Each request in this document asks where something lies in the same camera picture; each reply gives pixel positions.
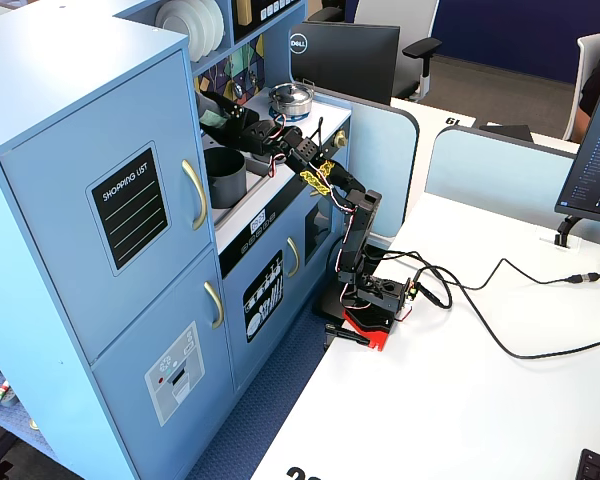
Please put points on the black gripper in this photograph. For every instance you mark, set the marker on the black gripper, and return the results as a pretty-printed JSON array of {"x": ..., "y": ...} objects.
[{"x": 232, "y": 121}]

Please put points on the black and red robot base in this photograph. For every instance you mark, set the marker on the black and red robot base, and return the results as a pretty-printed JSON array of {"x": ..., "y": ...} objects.
[{"x": 375, "y": 325}]

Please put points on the metal ladle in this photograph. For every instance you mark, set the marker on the metal ladle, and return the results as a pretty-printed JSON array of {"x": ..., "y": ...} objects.
[{"x": 237, "y": 91}]

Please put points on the metal hanging utensil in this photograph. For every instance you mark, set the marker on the metal hanging utensil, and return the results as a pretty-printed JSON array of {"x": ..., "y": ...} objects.
[{"x": 253, "y": 79}]

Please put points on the gray pot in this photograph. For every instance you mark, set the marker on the gray pot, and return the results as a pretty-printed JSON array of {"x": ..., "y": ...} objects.
[{"x": 227, "y": 185}]

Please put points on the gray sink basin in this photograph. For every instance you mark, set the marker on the gray sink basin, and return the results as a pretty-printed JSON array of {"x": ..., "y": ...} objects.
[{"x": 257, "y": 177}]

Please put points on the steel pot with lid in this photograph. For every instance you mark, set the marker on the steel pot with lid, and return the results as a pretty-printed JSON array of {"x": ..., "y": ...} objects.
[{"x": 290, "y": 100}]

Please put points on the white plate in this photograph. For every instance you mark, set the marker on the white plate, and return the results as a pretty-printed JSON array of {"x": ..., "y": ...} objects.
[
  {"x": 221, "y": 22},
  {"x": 177, "y": 25},
  {"x": 210, "y": 30}
]

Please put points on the black toy microwave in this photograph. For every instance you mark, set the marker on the black toy microwave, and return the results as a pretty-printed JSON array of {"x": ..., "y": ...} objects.
[{"x": 275, "y": 17}]

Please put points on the gold stove knob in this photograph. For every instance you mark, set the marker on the gold stove knob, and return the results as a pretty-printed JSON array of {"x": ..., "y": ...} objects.
[{"x": 340, "y": 139}]

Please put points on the black oven control panel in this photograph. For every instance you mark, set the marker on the black oven control panel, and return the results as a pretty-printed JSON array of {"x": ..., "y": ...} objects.
[{"x": 240, "y": 250}]

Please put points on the black shopping list board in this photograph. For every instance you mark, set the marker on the black shopping list board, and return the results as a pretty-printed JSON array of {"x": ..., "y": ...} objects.
[{"x": 130, "y": 220}]

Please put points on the blue oven door with window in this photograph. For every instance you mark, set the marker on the blue oven door with window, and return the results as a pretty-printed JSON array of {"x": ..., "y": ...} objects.
[{"x": 316, "y": 225}]

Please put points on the black dell monitor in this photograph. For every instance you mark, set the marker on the black dell monitor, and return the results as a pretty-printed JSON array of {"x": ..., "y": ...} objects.
[{"x": 350, "y": 60}]

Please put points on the blue toy kitchen unit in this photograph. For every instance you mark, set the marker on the blue toy kitchen unit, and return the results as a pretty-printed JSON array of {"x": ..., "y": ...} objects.
[{"x": 55, "y": 50}]

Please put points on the white office chair black armrests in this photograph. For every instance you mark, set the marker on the white office chair black armrests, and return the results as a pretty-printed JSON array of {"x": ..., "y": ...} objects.
[{"x": 400, "y": 15}]

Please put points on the tall blue fridge door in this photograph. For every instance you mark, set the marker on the tall blue fridge door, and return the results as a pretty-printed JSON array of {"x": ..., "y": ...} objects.
[{"x": 45, "y": 225}]

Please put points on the blue dishwasher door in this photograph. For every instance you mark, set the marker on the blue dishwasher door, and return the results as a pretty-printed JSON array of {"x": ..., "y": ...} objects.
[{"x": 235, "y": 350}]

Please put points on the black table clamp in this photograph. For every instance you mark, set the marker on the black table clamp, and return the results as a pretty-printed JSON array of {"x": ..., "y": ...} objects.
[{"x": 347, "y": 335}]

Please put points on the gray ice dispenser panel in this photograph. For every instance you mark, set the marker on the gray ice dispenser panel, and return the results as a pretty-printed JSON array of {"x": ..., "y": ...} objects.
[{"x": 175, "y": 375}]

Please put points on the long desk divider panel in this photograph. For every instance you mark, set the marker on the long desk divider panel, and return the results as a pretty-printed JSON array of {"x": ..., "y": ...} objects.
[{"x": 480, "y": 175}]

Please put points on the dark gray flat object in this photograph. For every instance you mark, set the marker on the dark gray flat object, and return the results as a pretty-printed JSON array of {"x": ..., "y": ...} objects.
[{"x": 505, "y": 134}]

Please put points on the blue fridge door with dispenser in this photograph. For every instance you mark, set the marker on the blue fridge door with dispenser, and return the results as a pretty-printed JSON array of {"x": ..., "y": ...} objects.
[{"x": 130, "y": 400}]

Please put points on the white desk chair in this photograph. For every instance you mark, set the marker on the white desk chair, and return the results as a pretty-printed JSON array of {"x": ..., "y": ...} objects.
[{"x": 587, "y": 55}]

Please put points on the person in black shirt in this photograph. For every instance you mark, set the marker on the person in black shirt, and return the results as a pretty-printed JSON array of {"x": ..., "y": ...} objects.
[{"x": 597, "y": 85}]

